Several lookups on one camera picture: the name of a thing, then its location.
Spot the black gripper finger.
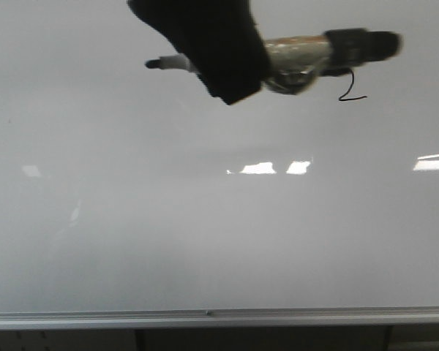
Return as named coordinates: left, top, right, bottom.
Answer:
left=127, top=1, right=271, bottom=105

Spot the black white whiteboard marker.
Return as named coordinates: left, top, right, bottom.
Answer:
left=145, top=28, right=402, bottom=95

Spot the white whiteboard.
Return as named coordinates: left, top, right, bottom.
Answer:
left=0, top=1, right=439, bottom=313

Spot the dark cabinet below whiteboard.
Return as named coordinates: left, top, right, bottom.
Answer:
left=0, top=324, right=439, bottom=350

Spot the aluminium whiteboard tray rail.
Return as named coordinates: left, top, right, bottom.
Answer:
left=0, top=306, right=439, bottom=331

